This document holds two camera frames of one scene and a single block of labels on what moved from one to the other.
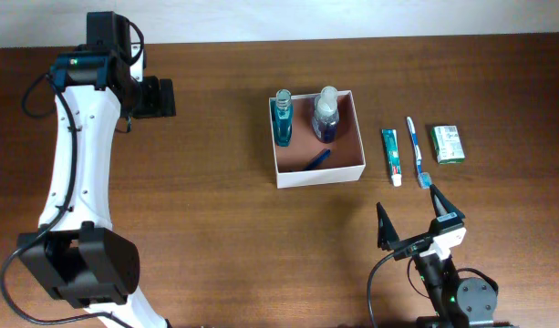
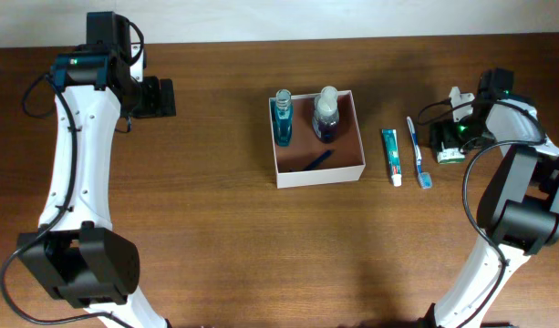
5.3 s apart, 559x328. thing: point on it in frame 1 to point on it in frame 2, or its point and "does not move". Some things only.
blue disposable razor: [317, 160] does not move
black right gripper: [388, 237] to [441, 134]
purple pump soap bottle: [326, 118] does not move
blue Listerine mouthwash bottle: [283, 108] does not move
